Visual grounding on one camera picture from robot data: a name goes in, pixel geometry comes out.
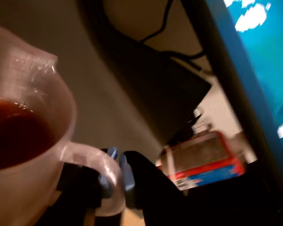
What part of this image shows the gripper finger with blue tape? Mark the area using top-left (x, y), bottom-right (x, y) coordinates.
top-left (56, 147), bottom-right (120, 226)
top-left (119, 150), bottom-right (188, 226)

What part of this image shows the translucent pink plastic kettle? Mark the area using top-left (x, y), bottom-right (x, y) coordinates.
top-left (0, 23), bottom-right (127, 226)

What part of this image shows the red cardboard box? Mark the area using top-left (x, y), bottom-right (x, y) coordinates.
top-left (155, 130), bottom-right (247, 191)

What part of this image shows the smooth grey sheet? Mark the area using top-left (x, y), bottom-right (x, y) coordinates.
top-left (0, 0), bottom-right (166, 165)

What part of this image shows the monitor with blue screen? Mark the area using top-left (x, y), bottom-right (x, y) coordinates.
top-left (181, 0), bottom-right (283, 212)

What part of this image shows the thin black cable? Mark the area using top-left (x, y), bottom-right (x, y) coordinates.
top-left (140, 0), bottom-right (206, 62)

